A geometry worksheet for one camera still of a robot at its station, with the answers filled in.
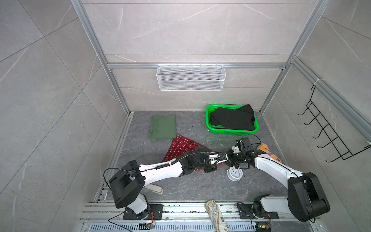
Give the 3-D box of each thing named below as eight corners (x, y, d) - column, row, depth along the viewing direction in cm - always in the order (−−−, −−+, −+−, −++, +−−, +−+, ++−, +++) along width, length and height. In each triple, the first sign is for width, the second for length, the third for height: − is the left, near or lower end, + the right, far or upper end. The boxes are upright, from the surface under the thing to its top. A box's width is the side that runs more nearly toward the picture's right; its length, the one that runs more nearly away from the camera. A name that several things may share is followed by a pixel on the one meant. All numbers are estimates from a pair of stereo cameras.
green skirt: (148, 138, 105) (147, 136, 103) (153, 117, 119) (152, 114, 117) (176, 138, 105) (175, 136, 103) (177, 117, 119) (177, 114, 117)
